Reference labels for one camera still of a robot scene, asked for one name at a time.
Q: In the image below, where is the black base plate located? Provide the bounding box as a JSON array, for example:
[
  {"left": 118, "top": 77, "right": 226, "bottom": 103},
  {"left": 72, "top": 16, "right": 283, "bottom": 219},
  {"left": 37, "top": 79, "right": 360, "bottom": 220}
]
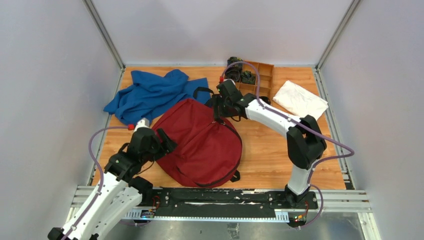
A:
[{"left": 124, "top": 187, "right": 320, "bottom": 222}]

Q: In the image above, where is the white folded cloth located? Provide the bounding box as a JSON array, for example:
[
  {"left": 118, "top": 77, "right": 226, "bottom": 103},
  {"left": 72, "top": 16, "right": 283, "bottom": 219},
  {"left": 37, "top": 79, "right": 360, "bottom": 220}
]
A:
[{"left": 272, "top": 80, "right": 329, "bottom": 120}]

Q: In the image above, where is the blue cloth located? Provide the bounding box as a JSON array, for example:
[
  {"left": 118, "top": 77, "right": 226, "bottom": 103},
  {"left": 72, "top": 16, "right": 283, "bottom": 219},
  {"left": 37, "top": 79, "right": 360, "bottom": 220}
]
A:
[{"left": 103, "top": 69, "right": 209, "bottom": 125}]

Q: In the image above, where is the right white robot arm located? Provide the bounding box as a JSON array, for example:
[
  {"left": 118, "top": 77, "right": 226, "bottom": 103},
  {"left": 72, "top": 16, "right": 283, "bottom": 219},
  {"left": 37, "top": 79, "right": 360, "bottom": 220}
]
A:
[{"left": 212, "top": 79, "right": 327, "bottom": 209}]

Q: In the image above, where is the rolled green tie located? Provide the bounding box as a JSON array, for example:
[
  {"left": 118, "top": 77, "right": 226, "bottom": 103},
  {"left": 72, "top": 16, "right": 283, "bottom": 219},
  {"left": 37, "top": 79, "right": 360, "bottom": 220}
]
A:
[{"left": 240, "top": 70, "right": 256, "bottom": 85}]

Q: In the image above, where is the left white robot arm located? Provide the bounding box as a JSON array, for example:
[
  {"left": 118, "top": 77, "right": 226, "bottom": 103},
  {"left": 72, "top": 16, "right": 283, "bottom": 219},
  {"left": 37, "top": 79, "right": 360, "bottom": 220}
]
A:
[{"left": 47, "top": 126, "right": 177, "bottom": 240}]

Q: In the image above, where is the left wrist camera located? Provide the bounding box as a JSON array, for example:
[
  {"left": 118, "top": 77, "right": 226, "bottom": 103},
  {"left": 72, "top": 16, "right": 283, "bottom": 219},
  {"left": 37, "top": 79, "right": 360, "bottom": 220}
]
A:
[{"left": 134, "top": 117, "right": 150, "bottom": 131}]

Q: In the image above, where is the rolled tie with orange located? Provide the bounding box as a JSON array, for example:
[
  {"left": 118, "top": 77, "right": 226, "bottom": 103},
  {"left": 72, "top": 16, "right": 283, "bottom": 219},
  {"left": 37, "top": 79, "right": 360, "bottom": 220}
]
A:
[{"left": 259, "top": 96, "right": 271, "bottom": 105}]

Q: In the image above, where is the rolled dark tie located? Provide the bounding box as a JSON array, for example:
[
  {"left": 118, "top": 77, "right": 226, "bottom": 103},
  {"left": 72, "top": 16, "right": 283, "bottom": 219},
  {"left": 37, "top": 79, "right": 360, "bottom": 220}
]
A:
[{"left": 224, "top": 66, "right": 243, "bottom": 83}]

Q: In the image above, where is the red backpack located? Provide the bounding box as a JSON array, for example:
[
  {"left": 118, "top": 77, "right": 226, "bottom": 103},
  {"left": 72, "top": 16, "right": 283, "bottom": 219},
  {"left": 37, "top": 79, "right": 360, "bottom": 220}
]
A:
[{"left": 153, "top": 87, "right": 243, "bottom": 188}]

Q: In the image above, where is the wooden divided tray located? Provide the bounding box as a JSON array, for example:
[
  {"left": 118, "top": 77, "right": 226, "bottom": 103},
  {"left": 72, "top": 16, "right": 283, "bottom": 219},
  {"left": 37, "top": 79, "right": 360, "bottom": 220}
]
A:
[{"left": 235, "top": 61, "right": 275, "bottom": 99}]

